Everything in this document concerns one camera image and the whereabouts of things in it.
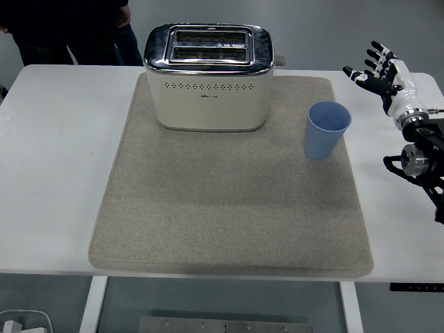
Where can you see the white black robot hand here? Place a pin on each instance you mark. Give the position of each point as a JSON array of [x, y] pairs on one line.
[[404, 91]]

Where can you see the light blue plastic cup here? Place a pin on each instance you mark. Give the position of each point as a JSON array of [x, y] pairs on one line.
[[324, 133]]

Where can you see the cream chrome toaster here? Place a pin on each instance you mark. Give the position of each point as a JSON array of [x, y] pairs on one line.
[[208, 86]]

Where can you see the black table control panel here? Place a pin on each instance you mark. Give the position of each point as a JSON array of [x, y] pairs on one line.
[[416, 287]]

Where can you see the beige fabric table mat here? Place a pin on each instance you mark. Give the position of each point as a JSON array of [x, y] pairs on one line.
[[229, 194]]

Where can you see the white table leg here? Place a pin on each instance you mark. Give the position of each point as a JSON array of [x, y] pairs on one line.
[[351, 307], [93, 303]]

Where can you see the grey metal plate with screws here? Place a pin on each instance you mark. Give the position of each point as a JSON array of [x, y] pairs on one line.
[[225, 325]]

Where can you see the person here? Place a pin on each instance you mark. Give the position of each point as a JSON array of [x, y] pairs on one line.
[[66, 31]]

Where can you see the white power strip box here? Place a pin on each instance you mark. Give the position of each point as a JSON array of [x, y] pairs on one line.
[[24, 321]]

